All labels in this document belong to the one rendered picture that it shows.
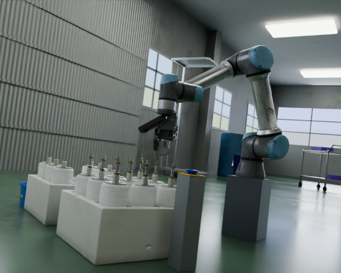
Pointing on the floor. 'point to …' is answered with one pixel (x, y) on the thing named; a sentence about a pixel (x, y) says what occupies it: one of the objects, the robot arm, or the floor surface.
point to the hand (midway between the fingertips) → (155, 158)
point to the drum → (231, 138)
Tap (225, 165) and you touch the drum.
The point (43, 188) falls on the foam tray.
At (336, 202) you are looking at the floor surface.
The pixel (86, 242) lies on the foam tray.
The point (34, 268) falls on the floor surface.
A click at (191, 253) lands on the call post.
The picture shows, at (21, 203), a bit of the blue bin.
